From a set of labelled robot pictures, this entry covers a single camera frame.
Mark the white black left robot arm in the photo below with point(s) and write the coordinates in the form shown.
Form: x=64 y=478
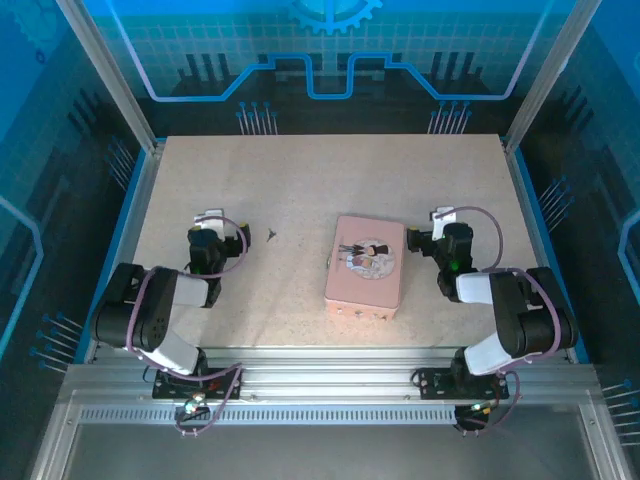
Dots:
x=150 y=320

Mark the aluminium front beam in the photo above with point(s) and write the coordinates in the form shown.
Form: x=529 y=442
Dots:
x=325 y=375

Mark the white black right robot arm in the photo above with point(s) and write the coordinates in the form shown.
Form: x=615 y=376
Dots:
x=525 y=320

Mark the pink tin box with picture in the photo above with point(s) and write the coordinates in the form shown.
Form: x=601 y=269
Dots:
x=365 y=285

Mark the aluminium side rail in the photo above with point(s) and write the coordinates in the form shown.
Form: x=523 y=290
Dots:
x=131 y=235
x=522 y=200

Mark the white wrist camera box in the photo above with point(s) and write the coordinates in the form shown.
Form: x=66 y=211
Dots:
x=445 y=215
x=210 y=216

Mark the small metal key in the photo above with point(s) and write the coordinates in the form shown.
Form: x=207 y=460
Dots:
x=271 y=234

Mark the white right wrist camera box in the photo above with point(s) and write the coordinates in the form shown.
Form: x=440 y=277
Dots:
x=445 y=215

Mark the small green LED board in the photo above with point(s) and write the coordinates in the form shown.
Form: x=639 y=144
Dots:
x=192 y=407
x=477 y=407

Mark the aluminium frame post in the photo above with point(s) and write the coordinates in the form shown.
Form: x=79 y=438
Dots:
x=546 y=75
x=120 y=90

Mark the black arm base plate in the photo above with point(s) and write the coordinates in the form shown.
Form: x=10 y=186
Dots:
x=222 y=384
x=432 y=385

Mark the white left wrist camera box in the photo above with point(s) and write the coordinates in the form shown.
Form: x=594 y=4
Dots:
x=210 y=216

